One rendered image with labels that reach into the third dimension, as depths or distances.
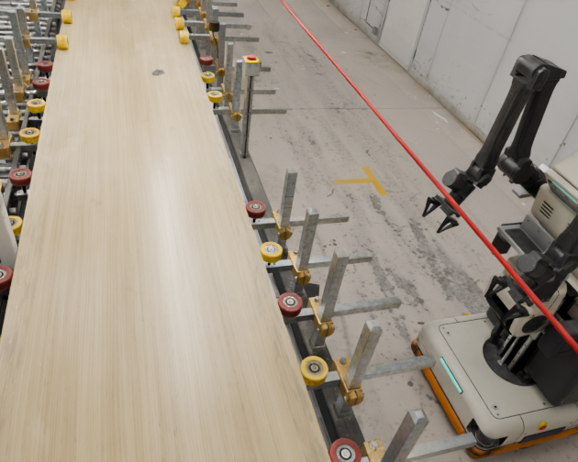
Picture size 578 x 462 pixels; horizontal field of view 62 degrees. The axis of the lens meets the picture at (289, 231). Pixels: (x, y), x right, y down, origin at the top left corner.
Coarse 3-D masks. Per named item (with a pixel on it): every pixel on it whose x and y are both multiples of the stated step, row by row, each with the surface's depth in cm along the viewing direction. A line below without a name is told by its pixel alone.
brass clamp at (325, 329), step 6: (312, 300) 164; (312, 306) 162; (318, 306) 162; (318, 318) 158; (318, 324) 157; (324, 324) 156; (330, 324) 157; (318, 330) 157; (324, 330) 156; (330, 330) 157; (324, 336) 158
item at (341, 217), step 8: (296, 216) 202; (304, 216) 202; (320, 216) 204; (328, 216) 205; (336, 216) 205; (344, 216) 206; (256, 224) 195; (264, 224) 196; (272, 224) 197; (296, 224) 201; (320, 224) 205
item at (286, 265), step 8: (328, 256) 185; (352, 256) 187; (360, 256) 188; (368, 256) 188; (264, 264) 177; (272, 264) 178; (280, 264) 178; (288, 264) 179; (312, 264) 182; (320, 264) 183; (328, 264) 185; (272, 272) 179
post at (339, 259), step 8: (344, 248) 141; (336, 256) 140; (344, 256) 139; (336, 264) 140; (344, 264) 141; (328, 272) 147; (336, 272) 143; (344, 272) 144; (328, 280) 147; (336, 280) 145; (328, 288) 148; (336, 288) 148; (328, 296) 149; (336, 296) 150; (320, 304) 156; (328, 304) 152; (320, 312) 156; (328, 312) 155; (320, 320) 157; (328, 320) 158; (312, 336) 166; (320, 336) 162; (320, 344) 165
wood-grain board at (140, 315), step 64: (128, 0) 365; (64, 64) 267; (128, 64) 278; (192, 64) 289; (64, 128) 217; (128, 128) 224; (192, 128) 231; (64, 192) 182; (128, 192) 188; (192, 192) 193; (64, 256) 158; (128, 256) 162; (192, 256) 166; (256, 256) 170; (64, 320) 139; (128, 320) 142; (192, 320) 145; (256, 320) 148; (0, 384) 122; (64, 384) 124; (128, 384) 126; (192, 384) 129; (256, 384) 131; (0, 448) 110; (64, 448) 112; (128, 448) 114; (192, 448) 116; (256, 448) 118; (320, 448) 120
